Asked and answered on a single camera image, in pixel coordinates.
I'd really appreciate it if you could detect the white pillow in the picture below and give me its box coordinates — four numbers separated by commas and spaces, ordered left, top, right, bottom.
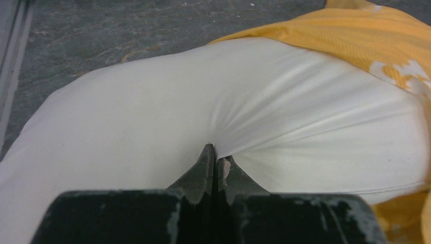
1, 38, 430, 243

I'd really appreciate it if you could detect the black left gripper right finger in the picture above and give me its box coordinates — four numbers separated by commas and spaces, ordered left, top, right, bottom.
217, 157, 387, 243

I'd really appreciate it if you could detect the yellow and blue printed pillowcase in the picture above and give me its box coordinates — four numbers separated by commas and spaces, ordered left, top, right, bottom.
210, 1, 430, 243

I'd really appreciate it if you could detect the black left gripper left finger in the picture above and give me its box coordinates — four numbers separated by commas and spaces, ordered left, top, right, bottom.
32, 144, 216, 243

